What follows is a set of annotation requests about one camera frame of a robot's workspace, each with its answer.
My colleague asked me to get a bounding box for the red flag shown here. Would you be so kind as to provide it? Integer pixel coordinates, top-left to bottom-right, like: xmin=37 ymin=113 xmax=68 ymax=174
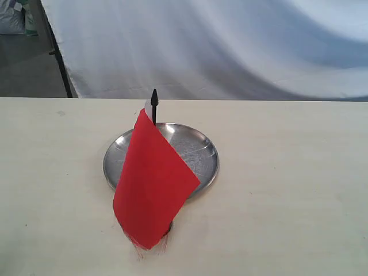
xmin=113 ymin=90 xmax=200 ymax=252

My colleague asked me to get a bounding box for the round steel plate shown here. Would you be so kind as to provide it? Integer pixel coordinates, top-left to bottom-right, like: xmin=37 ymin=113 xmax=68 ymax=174
xmin=103 ymin=122 xmax=220 ymax=199

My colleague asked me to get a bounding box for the black backdrop stand pole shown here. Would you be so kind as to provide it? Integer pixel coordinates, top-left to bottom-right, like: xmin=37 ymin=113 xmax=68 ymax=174
xmin=36 ymin=1 xmax=74 ymax=98

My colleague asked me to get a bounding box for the white backdrop cloth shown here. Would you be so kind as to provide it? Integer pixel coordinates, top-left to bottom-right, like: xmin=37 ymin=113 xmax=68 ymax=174
xmin=42 ymin=1 xmax=367 ymax=101

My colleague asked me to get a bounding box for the green white bag in background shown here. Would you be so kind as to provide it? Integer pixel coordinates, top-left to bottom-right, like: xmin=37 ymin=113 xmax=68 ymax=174
xmin=23 ymin=4 xmax=38 ymax=36

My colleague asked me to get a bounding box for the white sack in background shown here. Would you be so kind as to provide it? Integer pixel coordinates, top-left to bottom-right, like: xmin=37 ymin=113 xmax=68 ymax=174
xmin=1 ymin=0 xmax=25 ymax=35

